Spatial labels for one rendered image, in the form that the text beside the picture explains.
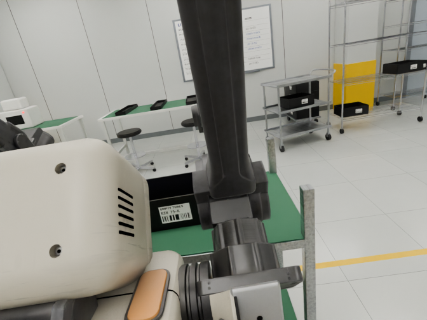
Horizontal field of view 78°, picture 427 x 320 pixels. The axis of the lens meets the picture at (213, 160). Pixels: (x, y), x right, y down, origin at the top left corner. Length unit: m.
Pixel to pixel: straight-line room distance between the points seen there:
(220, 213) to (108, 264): 0.16
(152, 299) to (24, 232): 0.13
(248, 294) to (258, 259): 0.05
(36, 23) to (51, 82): 1.03
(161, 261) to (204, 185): 0.11
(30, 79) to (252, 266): 6.28
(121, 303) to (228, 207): 0.16
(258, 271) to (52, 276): 0.20
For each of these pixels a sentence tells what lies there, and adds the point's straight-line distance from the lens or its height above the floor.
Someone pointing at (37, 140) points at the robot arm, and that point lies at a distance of 0.74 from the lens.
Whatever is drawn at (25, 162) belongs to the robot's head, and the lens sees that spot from 0.30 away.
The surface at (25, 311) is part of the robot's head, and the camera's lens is 0.30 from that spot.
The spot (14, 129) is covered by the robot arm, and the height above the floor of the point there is 1.37.
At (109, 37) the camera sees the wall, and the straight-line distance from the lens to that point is 5.75.
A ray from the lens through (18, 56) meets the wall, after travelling 6.50.
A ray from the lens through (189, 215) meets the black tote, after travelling 0.85.
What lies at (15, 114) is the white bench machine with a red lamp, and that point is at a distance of 5.11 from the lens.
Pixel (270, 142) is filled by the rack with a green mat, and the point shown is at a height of 1.09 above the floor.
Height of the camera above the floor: 1.45
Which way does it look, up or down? 22 degrees down
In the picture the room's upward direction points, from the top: 9 degrees counter-clockwise
